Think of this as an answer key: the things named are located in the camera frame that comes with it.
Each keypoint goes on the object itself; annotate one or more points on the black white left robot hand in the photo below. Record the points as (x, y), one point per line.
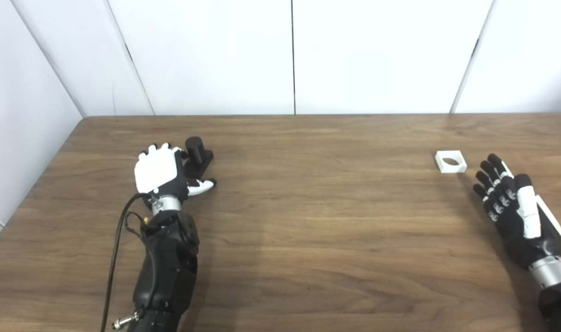
(156, 170)

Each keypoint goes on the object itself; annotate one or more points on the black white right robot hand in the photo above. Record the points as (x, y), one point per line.
(515, 230)

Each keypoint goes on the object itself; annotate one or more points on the black peg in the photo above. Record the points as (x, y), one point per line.
(196, 147)

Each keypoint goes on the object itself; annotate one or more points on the white square piece with hole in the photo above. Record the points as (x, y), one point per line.
(446, 168)

